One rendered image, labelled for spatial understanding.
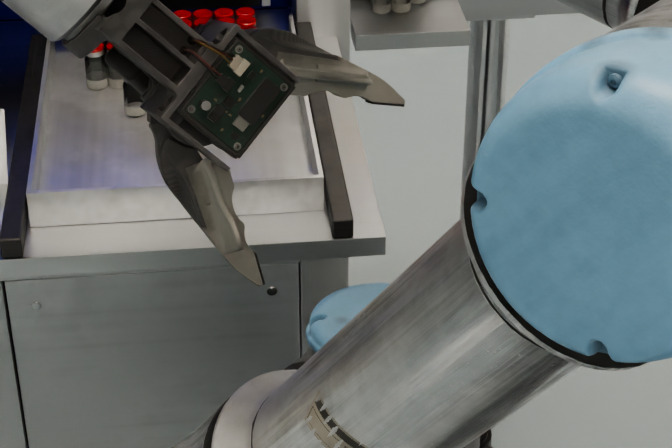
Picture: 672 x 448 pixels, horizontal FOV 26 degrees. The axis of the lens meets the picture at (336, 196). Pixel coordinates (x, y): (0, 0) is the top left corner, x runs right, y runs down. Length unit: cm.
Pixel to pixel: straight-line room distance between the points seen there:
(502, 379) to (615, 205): 15
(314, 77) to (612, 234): 41
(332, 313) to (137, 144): 51
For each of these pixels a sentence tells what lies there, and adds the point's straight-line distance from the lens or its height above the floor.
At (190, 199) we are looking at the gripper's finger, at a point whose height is 110.
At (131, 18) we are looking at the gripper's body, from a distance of 84.
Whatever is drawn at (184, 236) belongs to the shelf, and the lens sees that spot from 128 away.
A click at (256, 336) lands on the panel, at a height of 47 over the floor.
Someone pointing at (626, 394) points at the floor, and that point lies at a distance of 252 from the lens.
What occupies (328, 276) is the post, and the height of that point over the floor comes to 56.
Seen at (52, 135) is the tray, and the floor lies 88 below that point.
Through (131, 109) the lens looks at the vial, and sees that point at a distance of 146.
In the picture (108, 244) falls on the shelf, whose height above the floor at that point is 88.
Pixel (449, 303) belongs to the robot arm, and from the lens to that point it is 64.
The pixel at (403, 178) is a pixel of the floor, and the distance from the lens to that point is 304.
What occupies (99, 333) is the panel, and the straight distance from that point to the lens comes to 182.
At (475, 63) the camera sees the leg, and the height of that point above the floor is 76.
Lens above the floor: 159
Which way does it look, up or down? 32 degrees down
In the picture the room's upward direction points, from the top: straight up
